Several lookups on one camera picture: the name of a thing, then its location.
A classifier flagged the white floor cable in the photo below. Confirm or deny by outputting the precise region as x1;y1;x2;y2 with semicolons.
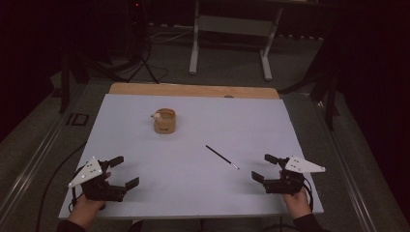
148;29;195;44

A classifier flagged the round wooden pen holder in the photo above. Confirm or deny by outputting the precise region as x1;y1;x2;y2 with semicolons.
151;107;178;134

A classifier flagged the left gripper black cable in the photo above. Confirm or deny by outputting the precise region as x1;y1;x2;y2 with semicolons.
70;186;82;209

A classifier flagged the black floor cable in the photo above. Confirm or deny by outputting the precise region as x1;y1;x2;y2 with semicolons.
34;141;88;232

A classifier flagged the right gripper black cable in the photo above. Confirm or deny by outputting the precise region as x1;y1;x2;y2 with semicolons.
302;176;314;213

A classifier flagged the black floor outlet box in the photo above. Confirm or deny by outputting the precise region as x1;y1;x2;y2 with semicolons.
65;112;90;127

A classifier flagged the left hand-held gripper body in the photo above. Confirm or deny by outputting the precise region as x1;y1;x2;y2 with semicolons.
68;157;127;203

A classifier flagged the person's right hand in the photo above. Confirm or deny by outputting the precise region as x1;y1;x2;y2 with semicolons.
281;188;312;220

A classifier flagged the white board sheet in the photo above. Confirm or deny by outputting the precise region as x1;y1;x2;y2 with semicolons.
58;93;325;220

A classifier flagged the black tripod stand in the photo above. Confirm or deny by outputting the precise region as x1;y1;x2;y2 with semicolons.
125;0;169;85

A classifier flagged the black metal stand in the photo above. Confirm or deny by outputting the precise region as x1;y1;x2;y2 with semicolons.
278;32;341;131
51;44;91;114

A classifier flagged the person's left hand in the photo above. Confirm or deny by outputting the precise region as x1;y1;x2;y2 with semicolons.
67;194;107;231

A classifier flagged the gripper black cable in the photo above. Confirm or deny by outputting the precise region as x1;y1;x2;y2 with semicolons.
302;176;314;213
70;186;82;209

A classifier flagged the white metal desk frame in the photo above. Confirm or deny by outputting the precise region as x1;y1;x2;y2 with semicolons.
189;0;285;82

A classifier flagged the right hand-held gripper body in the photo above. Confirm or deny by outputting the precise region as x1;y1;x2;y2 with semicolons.
262;156;327;196

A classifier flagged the metal floor rail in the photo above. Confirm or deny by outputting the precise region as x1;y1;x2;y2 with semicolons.
312;96;380;232
0;105;76;226

